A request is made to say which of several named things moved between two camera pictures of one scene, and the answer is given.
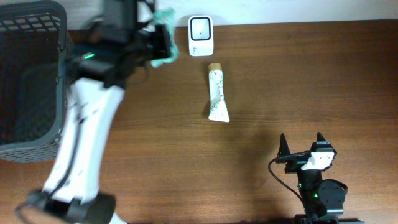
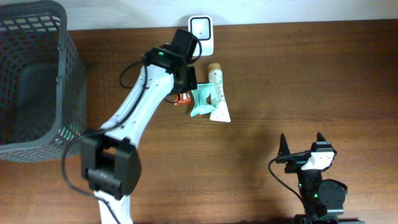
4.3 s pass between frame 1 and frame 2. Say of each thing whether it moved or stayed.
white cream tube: stayed
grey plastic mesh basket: stayed
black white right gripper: stayed
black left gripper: moved
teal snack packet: moved
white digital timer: stayed
